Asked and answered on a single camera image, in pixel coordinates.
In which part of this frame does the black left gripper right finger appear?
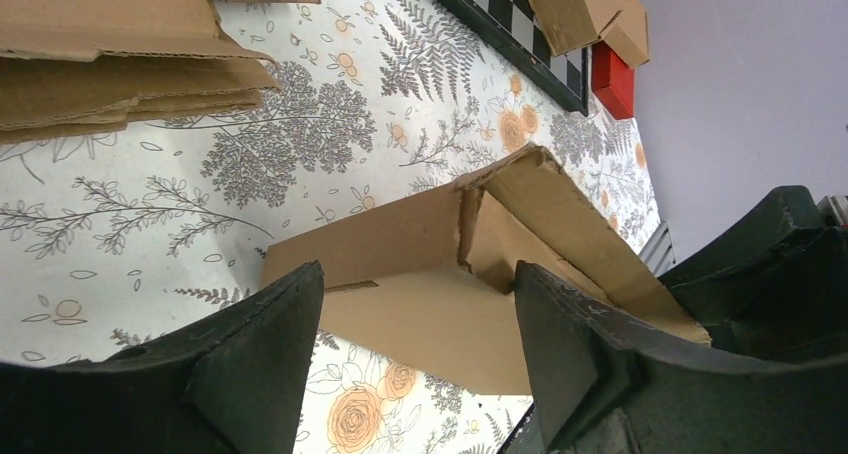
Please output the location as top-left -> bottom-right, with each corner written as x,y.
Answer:
515,261 -> 847,453

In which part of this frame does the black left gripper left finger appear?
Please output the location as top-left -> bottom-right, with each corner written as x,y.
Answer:
1,261 -> 324,453

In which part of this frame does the stack of flat cardboard sheets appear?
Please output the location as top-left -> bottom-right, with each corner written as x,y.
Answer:
1,0 -> 320,144

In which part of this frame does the red box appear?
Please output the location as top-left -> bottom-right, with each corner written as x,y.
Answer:
591,42 -> 635,120

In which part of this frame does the folded cardboard box front centre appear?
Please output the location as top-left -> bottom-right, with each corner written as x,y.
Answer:
529,0 -> 621,56

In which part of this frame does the folded cardboard box front right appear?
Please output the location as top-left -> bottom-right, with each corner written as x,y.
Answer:
601,0 -> 650,69

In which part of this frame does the floral patterned table mat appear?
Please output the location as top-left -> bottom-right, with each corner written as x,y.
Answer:
1,0 -> 659,453

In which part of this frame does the brown cardboard box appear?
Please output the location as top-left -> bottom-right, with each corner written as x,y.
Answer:
261,144 -> 710,395

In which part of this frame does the black white checkerboard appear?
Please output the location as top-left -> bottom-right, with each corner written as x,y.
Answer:
435,0 -> 590,115

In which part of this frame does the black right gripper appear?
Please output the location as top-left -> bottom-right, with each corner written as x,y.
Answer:
659,185 -> 847,363

